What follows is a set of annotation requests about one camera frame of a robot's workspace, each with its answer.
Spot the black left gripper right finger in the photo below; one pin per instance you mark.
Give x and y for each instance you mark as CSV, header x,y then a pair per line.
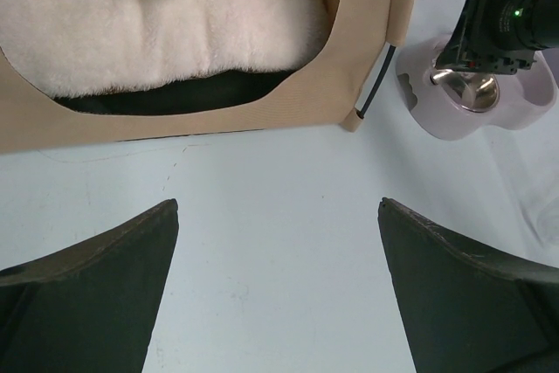
x,y
466,306

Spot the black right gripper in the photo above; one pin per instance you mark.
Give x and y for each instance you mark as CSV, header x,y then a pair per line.
x,y
500,36

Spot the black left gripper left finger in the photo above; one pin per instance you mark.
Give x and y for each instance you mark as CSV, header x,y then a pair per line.
x,y
92,306

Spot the grey double pet bowl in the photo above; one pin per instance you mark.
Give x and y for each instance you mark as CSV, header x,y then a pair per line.
x,y
450,105

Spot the tan fabric pet tent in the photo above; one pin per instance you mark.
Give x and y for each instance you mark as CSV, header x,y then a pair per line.
x,y
323,92

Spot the cream fluffy cushion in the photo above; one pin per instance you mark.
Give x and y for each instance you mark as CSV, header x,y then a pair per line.
x,y
74,48

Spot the stainless steel bowl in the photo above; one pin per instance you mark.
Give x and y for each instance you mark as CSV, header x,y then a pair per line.
x,y
473,92

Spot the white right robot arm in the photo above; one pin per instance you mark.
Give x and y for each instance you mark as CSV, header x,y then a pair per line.
x,y
500,36

